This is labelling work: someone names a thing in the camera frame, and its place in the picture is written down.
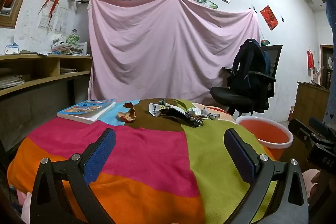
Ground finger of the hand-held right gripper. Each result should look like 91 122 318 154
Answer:
309 117 336 141
287 118 316 154

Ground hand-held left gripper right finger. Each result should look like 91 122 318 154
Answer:
224 128 310 224

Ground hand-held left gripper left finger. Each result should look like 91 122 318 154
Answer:
29 128 117 224

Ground orange bucket with white rim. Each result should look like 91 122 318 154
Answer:
235 115 294 162

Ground orange wrapper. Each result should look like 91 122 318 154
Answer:
117 102 137 124

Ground grey wrapper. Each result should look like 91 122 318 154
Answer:
202 107 220 120

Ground white blue wrapper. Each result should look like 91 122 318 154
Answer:
148 102 161 117

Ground black wrapper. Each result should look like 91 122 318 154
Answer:
160 106 204 128

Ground green strip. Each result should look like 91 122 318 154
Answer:
173 99 190 109

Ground wooden cabinet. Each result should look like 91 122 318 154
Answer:
295 81 330 123

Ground multicolour patchwork blanket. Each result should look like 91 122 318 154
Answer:
7 98 282 224

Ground blue children's picture book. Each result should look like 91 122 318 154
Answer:
57 98 116 125

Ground black office chair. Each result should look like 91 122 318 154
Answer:
210 44 283 116

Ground wooden door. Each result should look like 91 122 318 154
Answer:
319 45 336 89

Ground red hanging ornament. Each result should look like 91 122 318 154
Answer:
307 49 315 70

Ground dark blue backpack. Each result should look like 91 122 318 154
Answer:
227 39 271 99

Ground blue patterned cloth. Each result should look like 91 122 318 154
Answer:
313 0 336 123

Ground pink cloth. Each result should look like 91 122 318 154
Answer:
20 190 34 224

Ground wooden shelf desk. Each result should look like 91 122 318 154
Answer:
0 53 93 156

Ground stack of books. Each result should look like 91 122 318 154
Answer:
51 42 88 56

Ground glass jar with green candies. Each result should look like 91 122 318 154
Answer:
67 29 80 45

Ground loose papers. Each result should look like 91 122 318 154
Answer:
19 50 52 57

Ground pink hanging bed sheet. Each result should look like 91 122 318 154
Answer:
87 0 262 103

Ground red paper poster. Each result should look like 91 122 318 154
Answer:
260 5 279 31

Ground blue white box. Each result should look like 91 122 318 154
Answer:
4 43 20 55

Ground paper wall calendar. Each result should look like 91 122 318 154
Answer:
38 7 68 31

